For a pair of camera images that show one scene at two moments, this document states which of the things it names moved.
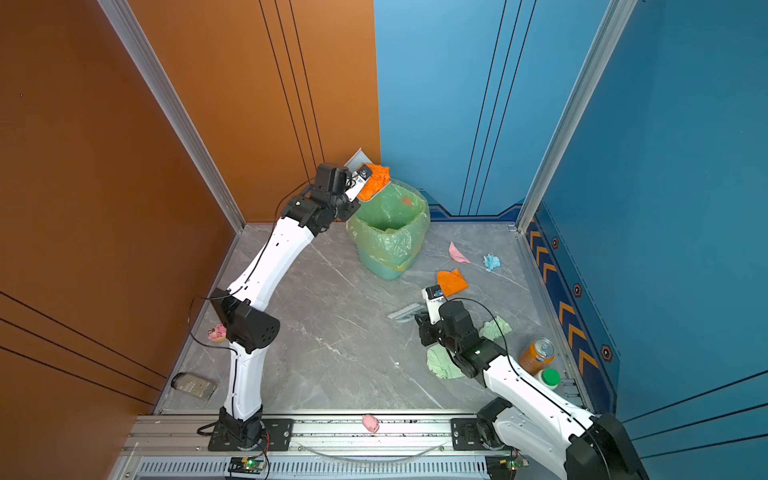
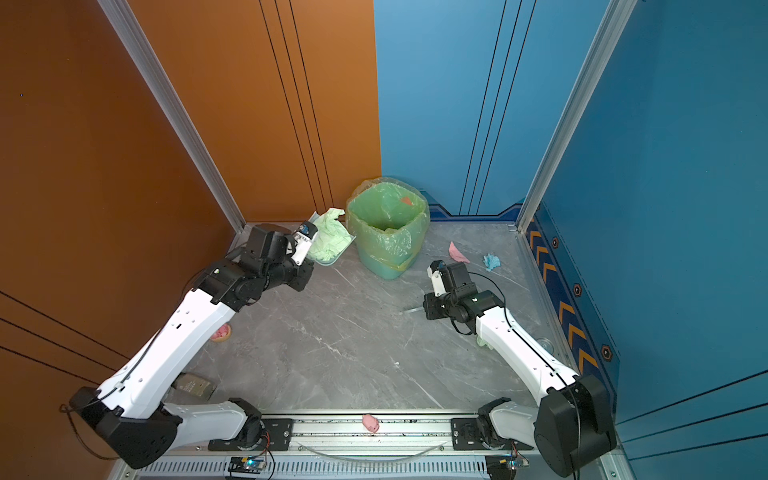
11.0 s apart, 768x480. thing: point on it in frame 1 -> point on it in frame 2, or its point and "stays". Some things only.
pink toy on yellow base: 217,334 stays
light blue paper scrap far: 491,262 stays
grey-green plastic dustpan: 356,160 -> 313,217
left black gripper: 353,207 -> 305,271
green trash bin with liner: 390,228 stays
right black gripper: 425,328 -> 431,312
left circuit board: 252,465 stays
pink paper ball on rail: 371,423 stays
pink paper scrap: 456,255 stays
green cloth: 440,361 -> 331,236
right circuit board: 503,467 stays
